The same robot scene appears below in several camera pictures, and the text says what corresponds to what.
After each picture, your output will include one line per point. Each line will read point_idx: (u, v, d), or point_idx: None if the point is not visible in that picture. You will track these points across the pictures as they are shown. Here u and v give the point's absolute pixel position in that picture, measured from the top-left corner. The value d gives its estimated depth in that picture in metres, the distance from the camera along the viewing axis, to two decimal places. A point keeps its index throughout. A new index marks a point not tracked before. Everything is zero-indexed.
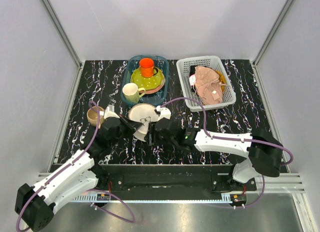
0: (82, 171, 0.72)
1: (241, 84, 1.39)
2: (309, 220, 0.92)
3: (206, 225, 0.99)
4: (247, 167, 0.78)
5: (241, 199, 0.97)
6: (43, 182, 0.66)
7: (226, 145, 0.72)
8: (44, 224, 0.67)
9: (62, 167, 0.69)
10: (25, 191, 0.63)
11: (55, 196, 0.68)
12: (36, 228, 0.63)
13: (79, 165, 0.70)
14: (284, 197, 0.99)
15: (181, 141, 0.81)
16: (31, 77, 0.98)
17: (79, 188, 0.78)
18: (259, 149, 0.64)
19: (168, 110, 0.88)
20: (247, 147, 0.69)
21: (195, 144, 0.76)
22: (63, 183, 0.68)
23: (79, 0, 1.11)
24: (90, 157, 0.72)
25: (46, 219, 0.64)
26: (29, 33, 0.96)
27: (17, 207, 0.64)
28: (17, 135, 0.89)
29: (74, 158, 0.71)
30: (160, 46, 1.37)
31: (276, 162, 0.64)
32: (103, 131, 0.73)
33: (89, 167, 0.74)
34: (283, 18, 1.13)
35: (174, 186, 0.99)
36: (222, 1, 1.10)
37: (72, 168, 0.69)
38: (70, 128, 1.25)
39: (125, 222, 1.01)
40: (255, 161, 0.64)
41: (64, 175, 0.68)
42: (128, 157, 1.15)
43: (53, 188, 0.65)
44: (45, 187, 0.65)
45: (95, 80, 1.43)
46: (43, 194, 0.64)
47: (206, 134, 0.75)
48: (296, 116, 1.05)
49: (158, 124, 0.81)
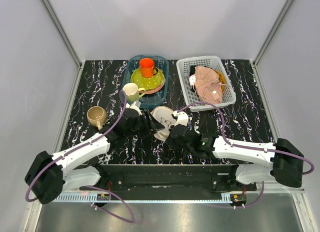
0: (98, 152, 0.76)
1: (241, 84, 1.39)
2: (309, 220, 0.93)
3: (205, 225, 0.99)
4: (259, 172, 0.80)
5: (241, 199, 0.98)
6: (61, 153, 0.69)
7: (247, 154, 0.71)
8: (50, 199, 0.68)
9: (81, 144, 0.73)
10: (44, 158, 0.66)
11: (70, 169, 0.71)
12: (44, 198, 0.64)
13: (97, 145, 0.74)
14: (284, 197, 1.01)
15: (198, 147, 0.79)
16: (31, 77, 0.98)
17: (84, 178, 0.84)
18: (283, 160, 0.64)
19: (185, 115, 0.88)
20: (270, 157, 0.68)
21: (214, 151, 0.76)
22: (80, 158, 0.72)
23: (79, 0, 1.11)
24: (108, 141, 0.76)
25: (55, 192, 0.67)
26: (29, 34, 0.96)
27: (30, 174, 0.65)
28: (17, 135, 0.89)
29: (93, 138, 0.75)
30: (161, 46, 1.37)
31: (298, 172, 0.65)
32: (122, 120, 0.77)
33: (103, 152, 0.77)
34: (283, 19, 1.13)
35: (174, 185, 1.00)
36: (222, 1, 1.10)
37: (90, 146, 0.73)
38: (70, 128, 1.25)
39: (125, 222, 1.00)
40: (278, 172, 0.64)
41: (82, 151, 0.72)
42: (128, 157, 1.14)
43: (71, 161, 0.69)
44: (63, 158, 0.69)
45: (95, 80, 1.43)
46: (61, 164, 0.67)
47: (226, 142, 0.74)
48: (296, 116, 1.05)
49: (174, 130, 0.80)
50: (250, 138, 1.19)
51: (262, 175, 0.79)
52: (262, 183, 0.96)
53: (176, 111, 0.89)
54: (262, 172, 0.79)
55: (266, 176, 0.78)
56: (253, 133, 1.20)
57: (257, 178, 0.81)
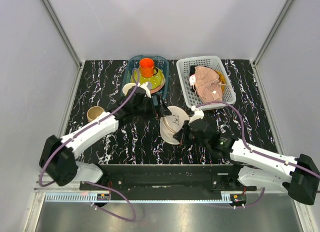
0: (107, 131, 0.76)
1: (241, 84, 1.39)
2: (309, 220, 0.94)
3: (205, 225, 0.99)
4: (269, 179, 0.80)
5: (241, 199, 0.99)
6: (70, 135, 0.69)
7: (266, 163, 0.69)
8: (67, 181, 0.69)
9: (89, 125, 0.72)
10: (53, 142, 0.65)
11: (82, 150, 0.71)
12: (60, 181, 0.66)
13: (105, 125, 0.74)
14: (284, 197, 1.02)
15: (215, 145, 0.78)
16: (31, 78, 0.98)
17: (89, 172, 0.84)
18: (303, 177, 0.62)
19: (202, 112, 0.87)
20: (290, 171, 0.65)
21: (231, 153, 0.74)
22: (89, 139, 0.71)
23: (79, 0, 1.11)
24: (116, 119, 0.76)
25: (70, 173, 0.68)
26: (28, 34, 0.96)
27: (43, 159, 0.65)
28: (17, 136, 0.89)
29: (100, 118, 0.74)
30: (161, 46, 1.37)
31: (313, 191, 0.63)
32: (132, 97, 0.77)
33: (112, 130, 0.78)
34: (283, 19, 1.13)
35: (174, 185, 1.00)
36: (222, 1, 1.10)
37: (98, 126, 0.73)
38: (70, 128, 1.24)
39: (125, 222, 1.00)
40: (295, 186, 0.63)
41: (92, 132, 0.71)
42: (128, 157, 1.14)
43: (82, 142, 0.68)
44: (73, 140, 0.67)
45: (95, 80, 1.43)
46: (71, 146, 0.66)
47: (246, 146, 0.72)
48: (296, 116, 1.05)
49: (194, 125, 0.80)
50: (250, 138, 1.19)
51: (272, 183, 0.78)
52: (262, 190, 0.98)
53: (194, 106, 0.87)
54: (273, 181, 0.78)
55: (276, 185, 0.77)
56: (253, 133, 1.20)
57: (264, 184, 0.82)
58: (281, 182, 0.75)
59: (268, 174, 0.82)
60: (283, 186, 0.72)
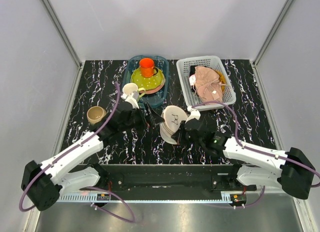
0: (91, 153, 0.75)
1: (241, 84, 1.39)
2: (309, 220, 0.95)
3: (205, 225, 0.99)
4: (265, 177, 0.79)
5: (241, 199, 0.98)
6: (50, 160, 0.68)
7: (257, 157, 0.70)
8: (50, 205, 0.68)
9: (71, 147, 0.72)
10: (33, 168, 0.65)
11: (65, 174, 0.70)
12: (41, 207, 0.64)
13: (88, 146, 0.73)
14: (284, 197, 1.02)
15: (209, 144, 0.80)
16: (31, 77, 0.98)
17: (83, 179, 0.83)
18: (293, 170, 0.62)
19: (199, 112, 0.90)
20: (280, 164, 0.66)
21: (224, 150, 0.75)
22: (71, 163, 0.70)
23: (79, 0, 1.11)
24: (100, 139, 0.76)
25: (52, 199, 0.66)
26: (29, 34, 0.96)
27: (24, 184, 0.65)
28: (17, 135, 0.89)
29: (83, 139, 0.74)
30: (161, 46, 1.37)
31: (306, 184, 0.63)
32: (116, 113, 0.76)
33: (97, 150, 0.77)
34: (283, 19, 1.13)
35: (174, 185, 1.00)
36: (222, 1, 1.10)
37: (80, 149, 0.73)
38: (70, 128, 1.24)
39: (125, 222, 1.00)
40: (285, 180, 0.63)
41: (74, 155, 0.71)
42: (128, 157, 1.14)
43: (62, 167, 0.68)
44: (52, 166, 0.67)
45: (95, 80, 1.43)
46: (50, 172, 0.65)
47: (238, 143, 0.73)
48: (296, 116, 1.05)
49: (188, 124, 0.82)
50: (250, 138, 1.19)
51: (268, 180, 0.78)
52: (264, 186, 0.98)
53: (190, 107, 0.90)
54: (269, 177, 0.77)
55: (271, 181, 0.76)
56: (253, 133, 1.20)
57: (260, 182, 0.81)
58: (276, 178, 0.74)
59: (265, 171, 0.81)
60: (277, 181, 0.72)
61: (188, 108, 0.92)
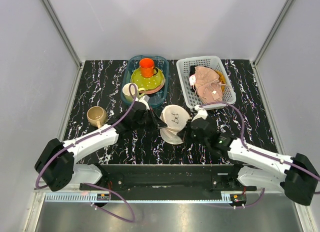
0: (107, 143, 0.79)
1: (241, 84, 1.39)
2: (309, 220, 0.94)
3: (205, 225, 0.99)
4: (267, 179, 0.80)
5: (242, 199, 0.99)
6: (72, 140, 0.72)
7: (261, 160, 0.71)
8: (61, 187, 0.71)
9: (91, 134, 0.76)
10: (55, 145, 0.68)
11: (81, 157, 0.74)
12: (55, 185, 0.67)
13: (106, 136, 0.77)
14: (284, 197, 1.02)
15: (214, 144, 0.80)
16: (30, 77, 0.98)
17: (87, 174, 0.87)
18: (298, 175, 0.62)
19: (205, 112, 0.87)
20: (285, 169, 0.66)
21: (229, 151, 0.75)
22: (89, 147, 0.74)
23: (79, 0, 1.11)
24: (117, 133, 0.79)
25: (65, 180, 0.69)
26: (28, 34, 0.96)
27: (40, 161, 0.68)
28: (17, 136, 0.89)
29: (102, 129, 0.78)
30: (161, 46, 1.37)
31: (310, 191, 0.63)
32: (131, 112, 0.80)
33: (111, 143, 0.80)
34: (283, 18, 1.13)
35: (174, 186, 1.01)
36: (222, 1, 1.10)
37: (99, 137, 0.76)
38: (70, 128, 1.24)
39: (125, 222, 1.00)
40: (289, 185, 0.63)
41: (93, 141, 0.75)
42: (128, 157, 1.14)
43: (82, 149, 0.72)
44: (74, 146, 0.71)
45: (95, 80, 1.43)
46: (72, 151, 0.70)
47: (243, 145, 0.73)
48: (296, 116, 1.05)
49: (194, 123, 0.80)
50: (250, 138, 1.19)
51: (270, 182, 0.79)
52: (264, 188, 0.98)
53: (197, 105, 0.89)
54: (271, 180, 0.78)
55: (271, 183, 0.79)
56: (253, 133, 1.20)
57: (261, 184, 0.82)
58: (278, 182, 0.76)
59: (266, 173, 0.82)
60: (280, 186, 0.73)
61: (196, 107, 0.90)
